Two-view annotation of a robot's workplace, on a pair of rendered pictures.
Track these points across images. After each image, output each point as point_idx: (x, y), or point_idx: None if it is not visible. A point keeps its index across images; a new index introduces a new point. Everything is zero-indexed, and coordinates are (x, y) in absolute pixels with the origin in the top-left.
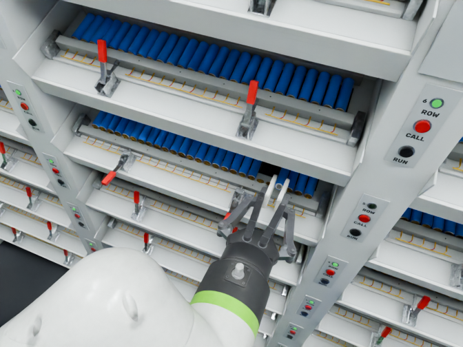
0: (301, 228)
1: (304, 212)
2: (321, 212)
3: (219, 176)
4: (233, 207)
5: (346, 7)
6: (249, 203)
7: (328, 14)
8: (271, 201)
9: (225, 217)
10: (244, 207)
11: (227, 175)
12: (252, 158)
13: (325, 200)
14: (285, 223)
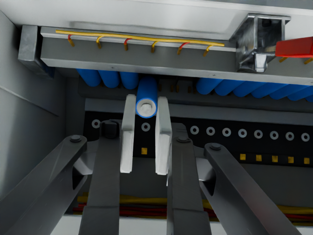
0: (49, 3)
1: (66, 35)
2: (26, 62)
3: (304, 79)
4: (271, 53)
5: None
6: (208, 197)
7: None
8: None
9: (305, 57)
10: (220, 221)
11: (280, 80)
12: (210, 224)
13: (37, 72)
14: (76, 160)
